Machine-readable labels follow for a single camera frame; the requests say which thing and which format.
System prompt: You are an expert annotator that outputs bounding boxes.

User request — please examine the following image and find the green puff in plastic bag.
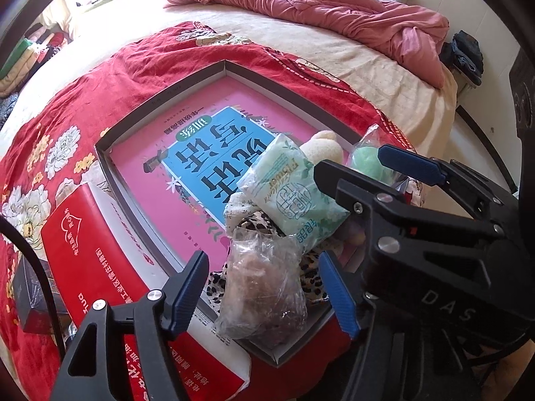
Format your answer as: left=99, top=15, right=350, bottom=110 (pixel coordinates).
left=349, top=123, right=412, bottom=193

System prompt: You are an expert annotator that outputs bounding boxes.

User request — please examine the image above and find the clear plastic bag with item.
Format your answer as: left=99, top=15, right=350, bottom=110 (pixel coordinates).
left=215, top=226, right=309, bottom=349

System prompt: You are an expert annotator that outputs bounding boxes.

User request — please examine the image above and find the white floral scrunchie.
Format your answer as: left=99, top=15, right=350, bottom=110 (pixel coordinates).
left=223, top=194, right=260, bottom=232

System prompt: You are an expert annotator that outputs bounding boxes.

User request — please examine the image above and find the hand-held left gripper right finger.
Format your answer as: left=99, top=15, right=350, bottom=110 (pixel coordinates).
left=319, top=251, right=423, bottom=401

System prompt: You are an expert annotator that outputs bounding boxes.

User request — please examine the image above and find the mint green tissue packet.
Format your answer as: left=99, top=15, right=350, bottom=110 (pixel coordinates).
left=242, top=133, right=349, bottom=248

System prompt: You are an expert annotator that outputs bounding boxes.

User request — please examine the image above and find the pile of folded clothes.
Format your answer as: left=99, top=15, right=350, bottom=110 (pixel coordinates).
left=0, top=21, right=70, bottom=99

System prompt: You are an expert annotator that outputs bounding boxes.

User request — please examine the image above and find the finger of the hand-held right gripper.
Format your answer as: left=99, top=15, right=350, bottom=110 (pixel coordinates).
left=313, top=159, right=504, bottom=260
left=377, top=144, right=519, bottom=218

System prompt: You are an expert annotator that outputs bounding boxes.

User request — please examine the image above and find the dark patterned cushion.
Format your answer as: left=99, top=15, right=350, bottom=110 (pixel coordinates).
left=0, top=94, right=19, bottom=124

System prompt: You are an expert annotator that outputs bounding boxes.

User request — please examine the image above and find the dark clothes pile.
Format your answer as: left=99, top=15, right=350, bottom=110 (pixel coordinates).
left=441, top=30, right=486, bottom=80

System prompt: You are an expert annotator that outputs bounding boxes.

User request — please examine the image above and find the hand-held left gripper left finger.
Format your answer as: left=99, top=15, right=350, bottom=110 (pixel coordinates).
left=49, top=250, right=210, bottom=401

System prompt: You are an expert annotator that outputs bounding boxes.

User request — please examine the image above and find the black cable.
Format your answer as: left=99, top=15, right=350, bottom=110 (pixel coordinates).
left=0, top=218, right=68, bottom=356

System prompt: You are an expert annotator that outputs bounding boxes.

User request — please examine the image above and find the black box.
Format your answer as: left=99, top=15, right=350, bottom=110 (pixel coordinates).
left=12, top=255, right=70, bottom=335

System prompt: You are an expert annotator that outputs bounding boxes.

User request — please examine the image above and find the red tissue pack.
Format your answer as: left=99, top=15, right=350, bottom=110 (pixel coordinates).
left=40, top=183, right=251, bottom=401

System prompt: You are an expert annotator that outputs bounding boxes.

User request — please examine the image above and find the leopard print scrunchie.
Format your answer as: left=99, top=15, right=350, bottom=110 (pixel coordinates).
left=209, top=211, right=335, bottom=322

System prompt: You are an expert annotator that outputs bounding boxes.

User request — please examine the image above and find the grey cardboard box tray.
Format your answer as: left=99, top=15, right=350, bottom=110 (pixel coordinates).
left=94, top=59, right=412, bottom=367

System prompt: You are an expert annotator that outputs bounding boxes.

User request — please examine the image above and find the wooden stool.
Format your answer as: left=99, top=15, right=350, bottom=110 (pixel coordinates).
left=457, top=73, right=477, bottom=101

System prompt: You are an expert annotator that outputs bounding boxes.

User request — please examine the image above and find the red floral blanket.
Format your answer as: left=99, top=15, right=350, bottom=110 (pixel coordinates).
left=0, top=21, right=419, bottom=401

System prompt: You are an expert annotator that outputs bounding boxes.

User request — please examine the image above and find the pink and blue book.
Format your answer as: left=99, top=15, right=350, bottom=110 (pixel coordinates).
left=109, top=76, right=360, bottom=335

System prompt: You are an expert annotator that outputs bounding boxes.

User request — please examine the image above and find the cream plush toy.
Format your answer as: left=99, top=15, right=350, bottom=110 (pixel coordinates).
left=299, top=130, right=348, bottom=170

